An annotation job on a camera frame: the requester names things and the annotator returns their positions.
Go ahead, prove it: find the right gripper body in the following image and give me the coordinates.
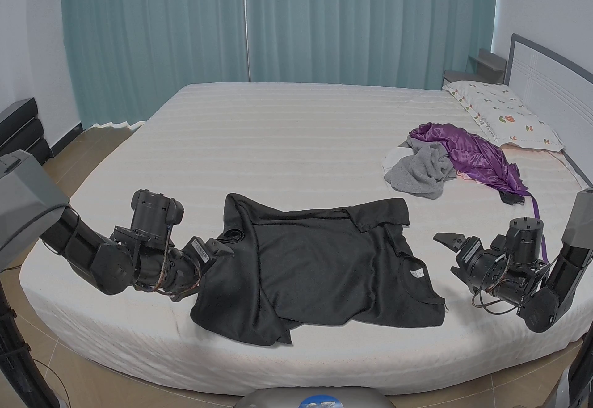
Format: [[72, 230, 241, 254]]
[[456, 236, 510, 296]]

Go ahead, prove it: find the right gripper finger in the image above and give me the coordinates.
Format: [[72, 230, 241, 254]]
[[433, 232, 469, 254], [451, 265, 479, 295]]

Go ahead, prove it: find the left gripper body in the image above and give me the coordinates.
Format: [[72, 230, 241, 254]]
[[160, 236, 221, 303]]

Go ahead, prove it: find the black T-shirt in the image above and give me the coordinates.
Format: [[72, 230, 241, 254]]
[[190, 193, 446, 347]]

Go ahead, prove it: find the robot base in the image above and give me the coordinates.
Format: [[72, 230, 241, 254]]
[[233, 390, 386, 408]]

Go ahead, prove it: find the bed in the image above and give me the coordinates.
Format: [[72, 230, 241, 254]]
[[19, 33, 593, 399]]

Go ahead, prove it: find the pink garment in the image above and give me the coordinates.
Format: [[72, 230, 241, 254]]
[[454, 167, 485, 183]]

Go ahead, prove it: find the black lace garment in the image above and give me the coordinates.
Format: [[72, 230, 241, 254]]
[[498, 188, 528, 208]]

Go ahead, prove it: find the grey garment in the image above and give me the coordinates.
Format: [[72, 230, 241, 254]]
[[384, 137, 457, 200]]

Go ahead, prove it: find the purple satin garment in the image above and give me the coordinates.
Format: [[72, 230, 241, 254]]
[[409, 123, 552, 264]]

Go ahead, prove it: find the white garment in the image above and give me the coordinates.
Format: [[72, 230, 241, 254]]
[[383, 147, 413, 170]]

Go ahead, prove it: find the white printed pillow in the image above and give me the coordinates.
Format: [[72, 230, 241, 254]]
[[441, 80, 566, 152]]

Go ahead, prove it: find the grey bedside table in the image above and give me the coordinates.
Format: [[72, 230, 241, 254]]
[[443, 48, 508, 85]]

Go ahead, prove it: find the black chest of drawers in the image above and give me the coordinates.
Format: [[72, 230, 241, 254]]
[[0, 97, 51, 166]]

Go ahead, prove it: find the blue-green curtain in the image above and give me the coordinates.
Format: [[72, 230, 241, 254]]
[[245, 0, 497, 92], [60, 0, 248, 129]]

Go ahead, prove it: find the black cable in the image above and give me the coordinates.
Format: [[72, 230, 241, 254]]
[[472, 288, 522, 310]]

